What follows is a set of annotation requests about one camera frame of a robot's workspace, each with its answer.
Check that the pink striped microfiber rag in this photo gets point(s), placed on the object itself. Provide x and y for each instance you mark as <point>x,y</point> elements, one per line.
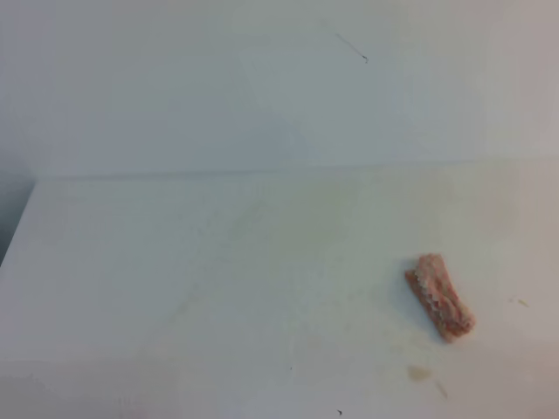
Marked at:
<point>431,283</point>

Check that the small brown coffee spot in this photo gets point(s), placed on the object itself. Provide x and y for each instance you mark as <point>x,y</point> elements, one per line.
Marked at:
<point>418,374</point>

